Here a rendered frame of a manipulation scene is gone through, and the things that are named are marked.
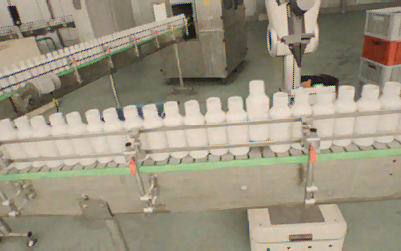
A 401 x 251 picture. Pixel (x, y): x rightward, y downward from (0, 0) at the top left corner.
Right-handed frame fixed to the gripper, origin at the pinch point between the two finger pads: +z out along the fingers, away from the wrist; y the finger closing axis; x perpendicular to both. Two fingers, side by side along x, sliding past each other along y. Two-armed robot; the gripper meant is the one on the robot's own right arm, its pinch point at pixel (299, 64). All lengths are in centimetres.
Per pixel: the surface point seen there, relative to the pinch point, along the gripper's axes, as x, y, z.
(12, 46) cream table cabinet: 272, -341, -91
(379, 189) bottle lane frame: -13.7, 17.8, 38.2
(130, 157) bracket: -27, -49, 20
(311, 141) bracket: -26.5, -4.6, 19.6
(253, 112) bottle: -19.5, -17.2, 12.0
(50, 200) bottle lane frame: -15, -84, 35
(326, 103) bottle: -19.7, 1.5, 11.4
